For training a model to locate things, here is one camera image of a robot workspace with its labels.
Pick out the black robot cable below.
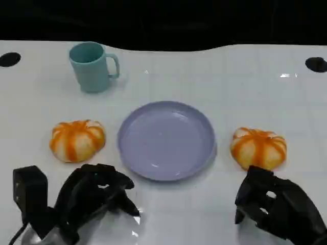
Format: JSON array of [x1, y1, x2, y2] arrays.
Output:
[[7, 224, 29, 245]]

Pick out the orange and white bread roll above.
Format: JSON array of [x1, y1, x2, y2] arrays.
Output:
[[49, 119, 106, 163], [230, 127, 288, 171]]

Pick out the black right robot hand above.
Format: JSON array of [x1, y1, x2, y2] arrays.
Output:
[[234, 165, 327, 245]]

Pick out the pale green mug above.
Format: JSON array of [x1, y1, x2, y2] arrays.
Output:
[[68, 42, 121, 94]]

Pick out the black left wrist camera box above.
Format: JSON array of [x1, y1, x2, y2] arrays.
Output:
[[12, 165, 56, 239]]

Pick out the lilac plate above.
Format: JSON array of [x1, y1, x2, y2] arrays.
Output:
[[117, 101, 218, 182]]

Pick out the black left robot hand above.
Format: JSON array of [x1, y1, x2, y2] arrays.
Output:
[[52, 163, 142, 243]]

